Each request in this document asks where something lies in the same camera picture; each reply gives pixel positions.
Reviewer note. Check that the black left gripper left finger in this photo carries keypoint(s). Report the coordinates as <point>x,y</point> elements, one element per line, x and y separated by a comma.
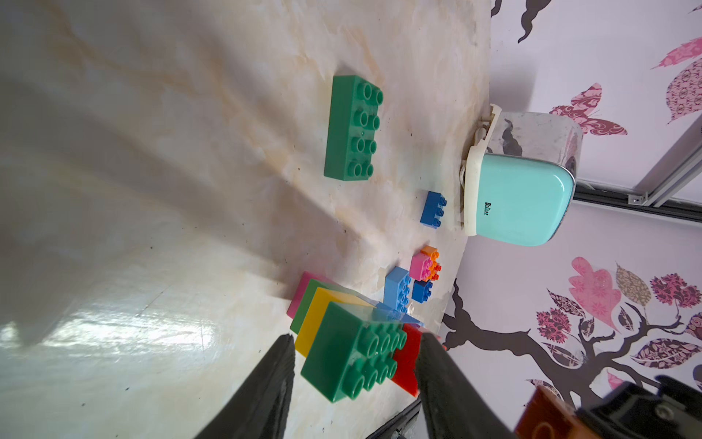
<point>260,407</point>

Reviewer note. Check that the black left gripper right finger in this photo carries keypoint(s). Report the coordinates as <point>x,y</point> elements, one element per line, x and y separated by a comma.
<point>452,407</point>

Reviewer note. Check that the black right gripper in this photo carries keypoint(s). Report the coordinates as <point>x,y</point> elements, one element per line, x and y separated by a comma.
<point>630,411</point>

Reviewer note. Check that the dark green brick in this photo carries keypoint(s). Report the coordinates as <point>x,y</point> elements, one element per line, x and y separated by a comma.
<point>353,351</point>
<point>353,121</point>

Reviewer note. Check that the light green lego brick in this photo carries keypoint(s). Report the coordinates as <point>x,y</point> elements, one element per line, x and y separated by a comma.
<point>297,321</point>

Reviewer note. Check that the light blue 2x4 brick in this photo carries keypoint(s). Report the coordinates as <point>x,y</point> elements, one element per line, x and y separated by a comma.
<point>397,289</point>

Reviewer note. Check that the orange lego brick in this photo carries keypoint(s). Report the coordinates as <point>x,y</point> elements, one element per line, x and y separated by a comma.
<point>435,267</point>

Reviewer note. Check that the blue 2x3 lego brick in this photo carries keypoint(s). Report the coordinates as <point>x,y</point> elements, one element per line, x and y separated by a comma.
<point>433,210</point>

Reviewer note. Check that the red 2x2 lego brick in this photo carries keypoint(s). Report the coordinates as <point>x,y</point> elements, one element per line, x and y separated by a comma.
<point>406,358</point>

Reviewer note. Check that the brown 2x2 lego brick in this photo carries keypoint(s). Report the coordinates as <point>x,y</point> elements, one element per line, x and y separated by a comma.
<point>549,418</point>

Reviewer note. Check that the magenta 2x2 lego brick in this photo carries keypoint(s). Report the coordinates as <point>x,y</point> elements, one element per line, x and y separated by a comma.
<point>300,291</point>

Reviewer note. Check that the pink lego brick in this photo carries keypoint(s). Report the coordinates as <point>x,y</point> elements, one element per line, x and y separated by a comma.
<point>421,267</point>

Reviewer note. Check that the small blue 2x2 brick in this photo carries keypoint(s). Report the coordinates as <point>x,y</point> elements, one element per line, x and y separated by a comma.
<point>421,291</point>

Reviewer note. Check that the mint green toaster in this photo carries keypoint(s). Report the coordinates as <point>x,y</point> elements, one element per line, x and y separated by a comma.
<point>519,176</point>

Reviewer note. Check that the black enclosure frame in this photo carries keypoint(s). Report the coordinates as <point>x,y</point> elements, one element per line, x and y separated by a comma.
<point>620,199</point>

